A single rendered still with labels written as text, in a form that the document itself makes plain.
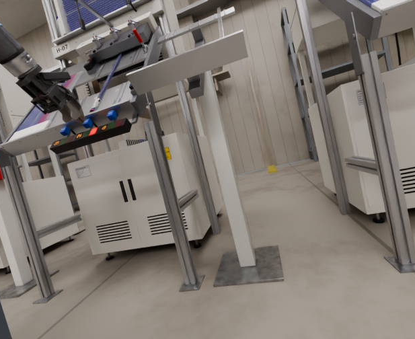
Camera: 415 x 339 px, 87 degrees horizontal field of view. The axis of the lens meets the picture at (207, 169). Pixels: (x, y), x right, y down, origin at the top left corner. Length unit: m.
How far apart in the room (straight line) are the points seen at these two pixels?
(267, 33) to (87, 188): 3.92
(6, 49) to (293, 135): 3.90
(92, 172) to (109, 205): 0.21
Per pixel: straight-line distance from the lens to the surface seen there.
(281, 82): 4.31
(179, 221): 0.85
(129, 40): 1.36
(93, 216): 1.46
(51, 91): 0.85
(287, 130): 4.20
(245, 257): 0.94
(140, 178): 1.23
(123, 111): 0.90
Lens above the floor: 0.47
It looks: 3 degrees down
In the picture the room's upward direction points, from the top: 14 degrees counter-clockwise
